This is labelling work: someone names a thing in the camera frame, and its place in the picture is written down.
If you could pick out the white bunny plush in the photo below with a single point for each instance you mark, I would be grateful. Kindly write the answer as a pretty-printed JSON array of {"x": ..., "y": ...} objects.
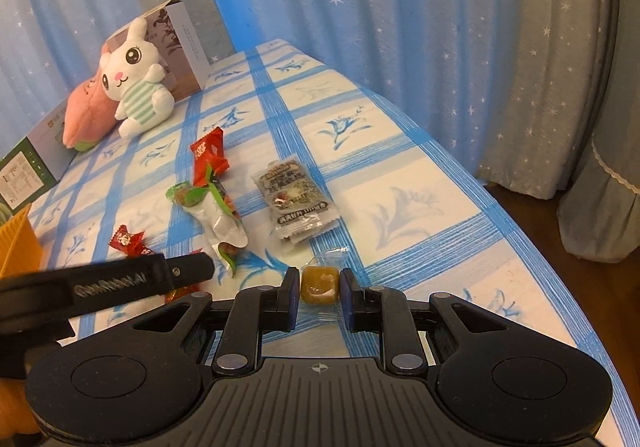
[{"x": 135, "y": 72}]

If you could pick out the grey frilled cloth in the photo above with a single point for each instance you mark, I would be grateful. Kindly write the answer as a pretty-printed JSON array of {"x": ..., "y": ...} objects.
[{"x": 605, "y": 187}]

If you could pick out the green white cardboard box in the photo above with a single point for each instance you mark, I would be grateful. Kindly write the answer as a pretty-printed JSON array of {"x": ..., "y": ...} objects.
[{"x": 35, "y": 162}]

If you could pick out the green patterned box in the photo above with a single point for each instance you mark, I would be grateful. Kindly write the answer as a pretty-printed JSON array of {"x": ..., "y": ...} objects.
[{"x": 4, "y": 216}]

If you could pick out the plant print cardboard box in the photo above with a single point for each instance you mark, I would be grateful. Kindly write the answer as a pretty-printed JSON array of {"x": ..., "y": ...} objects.
[{"x": 187, "y": 47}]

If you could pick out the orange candy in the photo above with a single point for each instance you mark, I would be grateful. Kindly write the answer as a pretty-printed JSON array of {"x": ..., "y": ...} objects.
[{"x": 177, "y": 294}]

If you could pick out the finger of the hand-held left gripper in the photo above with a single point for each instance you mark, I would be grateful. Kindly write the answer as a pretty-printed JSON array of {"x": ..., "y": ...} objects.
[{"x": 192, "y": 267}]

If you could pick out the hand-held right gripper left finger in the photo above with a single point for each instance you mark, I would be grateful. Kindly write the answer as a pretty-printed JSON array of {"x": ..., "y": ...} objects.
[{"x": 292, "y": 294}]

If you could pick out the pink plush toy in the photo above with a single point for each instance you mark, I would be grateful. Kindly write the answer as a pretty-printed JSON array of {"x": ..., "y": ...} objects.
[{"x": 87, "y": 114}]

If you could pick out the blue star curtain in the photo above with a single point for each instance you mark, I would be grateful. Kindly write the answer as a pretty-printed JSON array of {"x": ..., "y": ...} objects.
[{"x": 400, "y": 27}]

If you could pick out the green clear snack packet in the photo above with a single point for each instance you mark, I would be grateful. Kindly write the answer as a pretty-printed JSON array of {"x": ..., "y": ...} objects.
[{"x": 225, "y": 227}]

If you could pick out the red snack packet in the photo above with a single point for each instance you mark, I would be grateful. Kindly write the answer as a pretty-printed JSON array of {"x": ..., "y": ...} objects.
[{"x": 210, "y": 149}]

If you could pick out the grey snack packet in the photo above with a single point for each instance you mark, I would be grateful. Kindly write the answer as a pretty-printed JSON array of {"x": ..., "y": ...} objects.
[{"x": 295, "y": 197}]

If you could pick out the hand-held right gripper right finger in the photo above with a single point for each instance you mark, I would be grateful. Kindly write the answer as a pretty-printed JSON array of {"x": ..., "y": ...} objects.
[{"x": 347, "y": 299}]

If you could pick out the small red candy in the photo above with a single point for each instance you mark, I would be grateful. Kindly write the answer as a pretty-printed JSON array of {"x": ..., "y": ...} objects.
[{"x": 127, "y": 241}]

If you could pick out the green red candy wrapper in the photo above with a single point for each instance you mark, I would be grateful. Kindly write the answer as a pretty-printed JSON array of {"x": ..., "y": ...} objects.
[{"x": 202, "y": 174}]

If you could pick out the orange plastic basket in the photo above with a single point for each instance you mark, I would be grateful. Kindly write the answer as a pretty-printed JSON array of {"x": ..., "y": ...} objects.
[{"x": 20, "y": 247}]

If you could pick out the brown candy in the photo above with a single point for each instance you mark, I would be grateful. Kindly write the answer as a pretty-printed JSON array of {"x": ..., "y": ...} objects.
[{"x": 320, "y": 284}]

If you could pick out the blue checked tablecloth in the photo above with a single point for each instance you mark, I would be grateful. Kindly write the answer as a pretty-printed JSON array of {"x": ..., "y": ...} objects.
[{"x": 400, "y": 207}]

